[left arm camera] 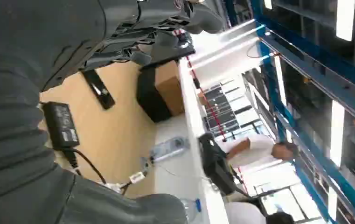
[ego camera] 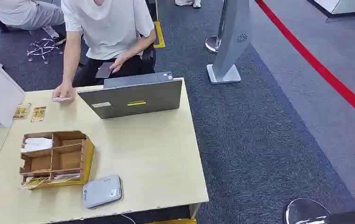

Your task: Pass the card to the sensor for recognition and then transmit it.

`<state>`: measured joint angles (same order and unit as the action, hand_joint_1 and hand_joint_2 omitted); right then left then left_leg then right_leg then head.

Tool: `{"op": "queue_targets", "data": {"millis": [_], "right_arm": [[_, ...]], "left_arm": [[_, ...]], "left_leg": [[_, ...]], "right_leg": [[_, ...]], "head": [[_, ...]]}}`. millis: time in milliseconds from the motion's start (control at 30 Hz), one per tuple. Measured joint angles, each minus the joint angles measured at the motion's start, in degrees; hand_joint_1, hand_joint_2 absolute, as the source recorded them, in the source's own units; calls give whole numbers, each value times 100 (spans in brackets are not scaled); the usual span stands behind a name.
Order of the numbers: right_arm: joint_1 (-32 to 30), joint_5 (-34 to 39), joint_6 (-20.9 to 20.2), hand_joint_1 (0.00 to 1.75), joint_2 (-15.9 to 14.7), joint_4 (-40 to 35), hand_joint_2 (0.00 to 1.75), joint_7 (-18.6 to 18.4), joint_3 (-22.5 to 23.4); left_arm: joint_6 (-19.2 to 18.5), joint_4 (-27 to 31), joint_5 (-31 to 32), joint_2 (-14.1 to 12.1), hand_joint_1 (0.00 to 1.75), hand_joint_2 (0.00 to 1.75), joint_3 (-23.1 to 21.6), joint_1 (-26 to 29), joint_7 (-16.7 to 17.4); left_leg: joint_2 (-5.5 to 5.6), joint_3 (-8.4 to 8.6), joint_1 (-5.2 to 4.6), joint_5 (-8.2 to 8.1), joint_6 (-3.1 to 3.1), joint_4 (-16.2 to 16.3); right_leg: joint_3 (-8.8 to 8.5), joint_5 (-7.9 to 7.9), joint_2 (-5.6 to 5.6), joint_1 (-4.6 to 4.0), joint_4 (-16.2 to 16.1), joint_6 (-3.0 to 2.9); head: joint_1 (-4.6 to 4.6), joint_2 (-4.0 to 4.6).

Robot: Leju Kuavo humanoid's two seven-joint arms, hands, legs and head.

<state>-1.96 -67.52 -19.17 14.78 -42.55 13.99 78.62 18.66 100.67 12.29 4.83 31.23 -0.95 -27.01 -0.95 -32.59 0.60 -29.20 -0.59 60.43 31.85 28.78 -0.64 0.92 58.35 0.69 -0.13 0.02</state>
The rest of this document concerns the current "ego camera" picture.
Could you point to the seated person in white shirt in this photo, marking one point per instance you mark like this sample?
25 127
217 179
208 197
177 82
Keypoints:
109 28

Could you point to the person's white shoes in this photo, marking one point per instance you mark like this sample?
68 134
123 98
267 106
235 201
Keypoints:
188 2

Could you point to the grey laptop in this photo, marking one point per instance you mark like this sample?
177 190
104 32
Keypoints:
131 100

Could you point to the white card stack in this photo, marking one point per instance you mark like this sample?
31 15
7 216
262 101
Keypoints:
37 144

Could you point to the yellow floor tape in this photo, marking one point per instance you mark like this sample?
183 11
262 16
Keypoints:
159 37

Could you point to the gold card stack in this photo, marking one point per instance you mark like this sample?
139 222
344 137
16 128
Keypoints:
35 182

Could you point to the round chrome stanchion base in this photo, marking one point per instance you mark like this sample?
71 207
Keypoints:
305 213

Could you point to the black bar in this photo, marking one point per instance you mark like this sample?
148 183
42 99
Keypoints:
353 216

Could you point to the person's right hand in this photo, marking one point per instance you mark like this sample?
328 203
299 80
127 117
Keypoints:
63 90

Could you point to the person in grey trousers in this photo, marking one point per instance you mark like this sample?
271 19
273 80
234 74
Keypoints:
19 12

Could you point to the grey kiosk stand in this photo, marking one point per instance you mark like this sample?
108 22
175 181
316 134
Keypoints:
231 37

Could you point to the wooden compartment card box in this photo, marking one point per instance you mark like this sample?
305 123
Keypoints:
86 160

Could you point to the red barrier line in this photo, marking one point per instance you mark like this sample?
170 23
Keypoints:
316 65

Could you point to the pale card stack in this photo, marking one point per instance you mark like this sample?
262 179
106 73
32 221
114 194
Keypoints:
67 176

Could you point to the chrome stanchion post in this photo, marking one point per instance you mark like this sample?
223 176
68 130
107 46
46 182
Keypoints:
212 43

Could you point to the yellow box edge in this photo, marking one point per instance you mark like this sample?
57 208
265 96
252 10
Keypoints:
172 221

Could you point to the black office chair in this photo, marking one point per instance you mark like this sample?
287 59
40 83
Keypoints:
148 57

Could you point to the gold patterned card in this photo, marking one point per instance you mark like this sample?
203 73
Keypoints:
38 114
21 111

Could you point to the person's left hand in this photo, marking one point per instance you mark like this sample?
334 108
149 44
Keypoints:
120 61

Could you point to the white table with dark frame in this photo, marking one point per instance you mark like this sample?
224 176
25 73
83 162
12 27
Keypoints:
341 6

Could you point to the dark smartphone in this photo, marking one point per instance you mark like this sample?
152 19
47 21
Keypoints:
104 70

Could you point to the chrome star chair base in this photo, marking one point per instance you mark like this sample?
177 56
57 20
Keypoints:
42 48

